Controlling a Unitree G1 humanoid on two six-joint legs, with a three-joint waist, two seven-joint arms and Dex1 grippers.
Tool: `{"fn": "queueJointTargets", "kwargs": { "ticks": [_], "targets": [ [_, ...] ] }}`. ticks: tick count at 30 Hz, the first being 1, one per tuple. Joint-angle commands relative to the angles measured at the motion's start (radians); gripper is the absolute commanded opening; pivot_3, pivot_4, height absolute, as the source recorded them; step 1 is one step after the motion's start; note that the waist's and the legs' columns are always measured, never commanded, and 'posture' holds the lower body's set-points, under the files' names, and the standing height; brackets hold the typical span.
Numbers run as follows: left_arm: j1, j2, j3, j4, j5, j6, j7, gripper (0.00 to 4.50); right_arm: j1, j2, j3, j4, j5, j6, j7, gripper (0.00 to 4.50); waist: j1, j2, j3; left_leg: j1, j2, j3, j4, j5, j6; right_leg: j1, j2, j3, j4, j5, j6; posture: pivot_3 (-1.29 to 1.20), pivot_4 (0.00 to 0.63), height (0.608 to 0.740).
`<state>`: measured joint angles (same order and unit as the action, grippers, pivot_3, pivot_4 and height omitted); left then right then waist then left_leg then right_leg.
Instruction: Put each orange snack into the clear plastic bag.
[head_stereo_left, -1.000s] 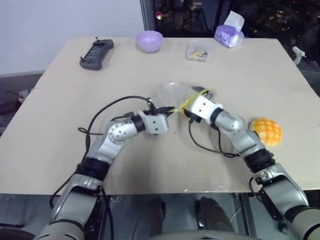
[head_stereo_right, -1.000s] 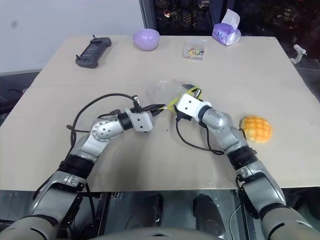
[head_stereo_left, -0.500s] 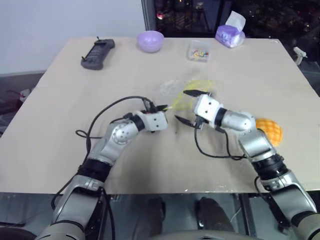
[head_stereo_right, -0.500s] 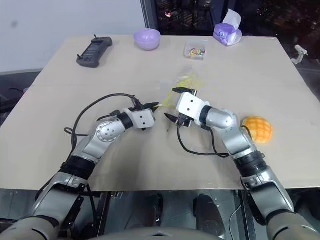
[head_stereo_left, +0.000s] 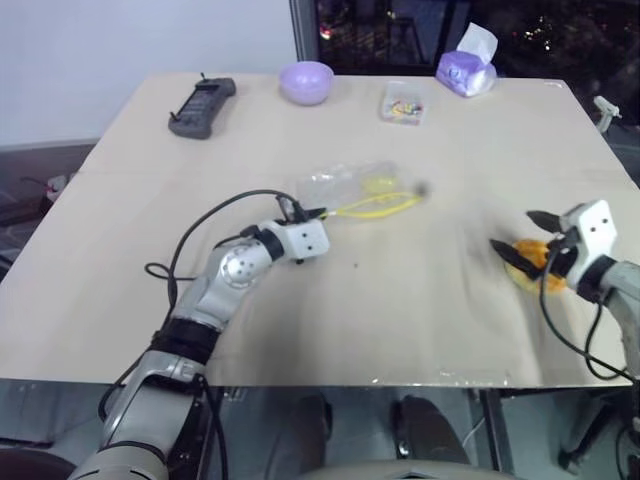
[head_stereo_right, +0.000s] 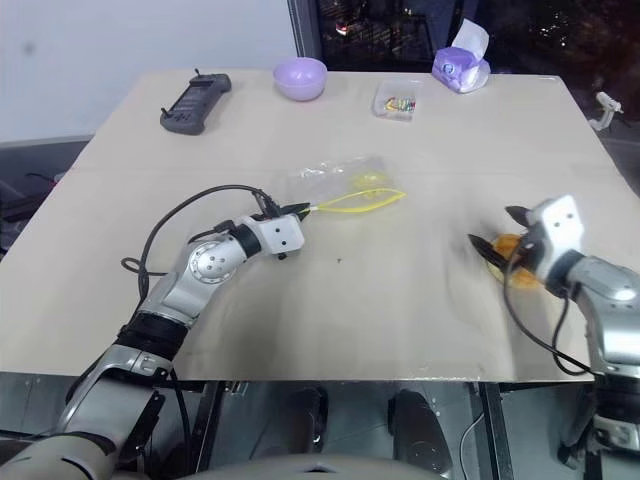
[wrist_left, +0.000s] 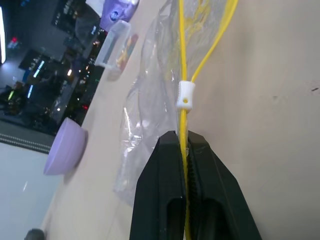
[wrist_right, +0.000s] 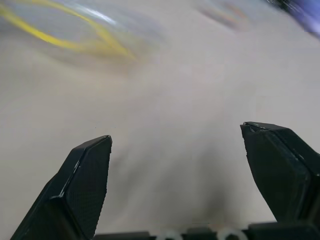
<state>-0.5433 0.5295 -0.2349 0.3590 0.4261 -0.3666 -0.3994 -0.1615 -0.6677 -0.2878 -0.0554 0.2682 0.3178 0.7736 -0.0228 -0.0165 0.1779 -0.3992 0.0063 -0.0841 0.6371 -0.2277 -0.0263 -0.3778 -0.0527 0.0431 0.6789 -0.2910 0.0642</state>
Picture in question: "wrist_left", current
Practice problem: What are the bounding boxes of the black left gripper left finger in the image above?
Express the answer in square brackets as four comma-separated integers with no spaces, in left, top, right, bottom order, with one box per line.
[129,130,188,240]

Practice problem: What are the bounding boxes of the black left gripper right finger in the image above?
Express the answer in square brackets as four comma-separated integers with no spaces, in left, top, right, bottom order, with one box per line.
[186,130,263,240]

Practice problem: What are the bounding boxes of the clear plastic drawstring bag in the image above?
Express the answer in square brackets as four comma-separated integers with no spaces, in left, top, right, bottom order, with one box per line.
[112,0,240,240]

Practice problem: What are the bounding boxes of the purple snack pouch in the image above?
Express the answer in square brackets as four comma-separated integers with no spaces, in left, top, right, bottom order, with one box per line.
[99,0,140,31]

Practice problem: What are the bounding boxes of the lilac plastic bowl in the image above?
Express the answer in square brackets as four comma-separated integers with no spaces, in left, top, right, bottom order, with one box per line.
[43,117,89,176]

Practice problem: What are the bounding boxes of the grey round object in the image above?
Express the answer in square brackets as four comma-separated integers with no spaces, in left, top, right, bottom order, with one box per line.
[24,228,46,240]

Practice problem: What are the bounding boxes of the clear plastic rectangular container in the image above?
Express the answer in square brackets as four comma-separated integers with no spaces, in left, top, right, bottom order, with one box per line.
[95,19,132,68]

